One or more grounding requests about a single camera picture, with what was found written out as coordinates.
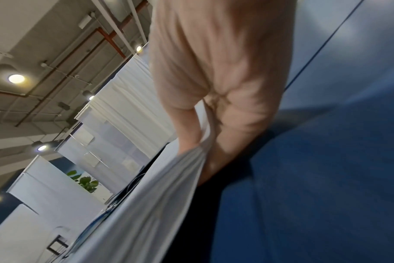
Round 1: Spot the person's right hand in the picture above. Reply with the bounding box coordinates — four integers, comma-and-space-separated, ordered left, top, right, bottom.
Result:
148, 0, 298, 187

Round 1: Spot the gathered printed papers stack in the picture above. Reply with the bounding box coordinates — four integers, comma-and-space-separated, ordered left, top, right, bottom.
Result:
61, 98, 223, 263

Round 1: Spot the white curtain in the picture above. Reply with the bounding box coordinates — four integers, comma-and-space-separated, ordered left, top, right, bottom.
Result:
74, 42, 179, 161

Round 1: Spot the red ceiling pipe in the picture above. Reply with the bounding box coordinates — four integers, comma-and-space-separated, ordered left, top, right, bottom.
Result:
14, 0, 152, 127

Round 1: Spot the small green leafy plant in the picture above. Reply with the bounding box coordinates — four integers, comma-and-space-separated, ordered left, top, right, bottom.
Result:
66, 169, 100, 194

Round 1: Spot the black frame chair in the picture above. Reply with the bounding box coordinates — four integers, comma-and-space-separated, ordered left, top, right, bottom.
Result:
46, 234, 69, 257

